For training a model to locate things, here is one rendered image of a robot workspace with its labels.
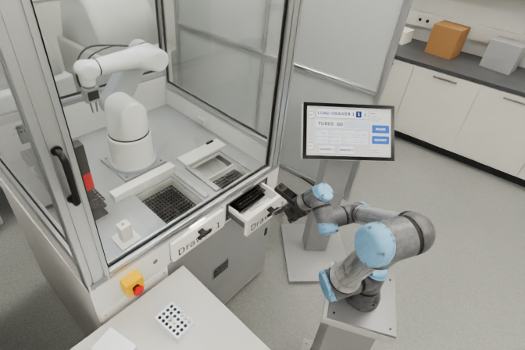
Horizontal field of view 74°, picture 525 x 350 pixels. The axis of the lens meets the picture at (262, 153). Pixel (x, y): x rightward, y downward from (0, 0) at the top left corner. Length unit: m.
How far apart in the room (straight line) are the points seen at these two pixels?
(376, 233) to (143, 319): 0.94
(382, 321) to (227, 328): 0.61
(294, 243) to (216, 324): 1.32
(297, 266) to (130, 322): 1.35
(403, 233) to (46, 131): 0.93
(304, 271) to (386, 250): 1.59
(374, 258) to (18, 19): 0.98
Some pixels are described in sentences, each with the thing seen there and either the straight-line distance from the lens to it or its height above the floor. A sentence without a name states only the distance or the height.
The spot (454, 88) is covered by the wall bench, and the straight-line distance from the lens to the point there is 3.86.
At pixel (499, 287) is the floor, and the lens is 3.14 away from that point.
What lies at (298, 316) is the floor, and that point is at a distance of 2.42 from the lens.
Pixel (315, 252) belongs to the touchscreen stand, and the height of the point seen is 0.04.
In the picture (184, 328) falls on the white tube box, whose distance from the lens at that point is 1.46.
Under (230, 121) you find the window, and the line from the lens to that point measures 1.39.
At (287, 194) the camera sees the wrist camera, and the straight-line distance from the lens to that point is 1.50.
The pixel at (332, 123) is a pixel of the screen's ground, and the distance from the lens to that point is 1.96.
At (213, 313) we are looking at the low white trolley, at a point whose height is 0.76.
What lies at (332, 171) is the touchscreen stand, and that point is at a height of 0.79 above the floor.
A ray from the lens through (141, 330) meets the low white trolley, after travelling 1.51.
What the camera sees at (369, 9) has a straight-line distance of 2.53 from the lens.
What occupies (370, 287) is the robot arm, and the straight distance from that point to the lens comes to 1.46.
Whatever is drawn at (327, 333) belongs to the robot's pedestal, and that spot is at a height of 0.58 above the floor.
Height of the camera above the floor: 2.09
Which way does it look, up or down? 36 degrees down
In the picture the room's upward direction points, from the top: 6 degrees clockwise
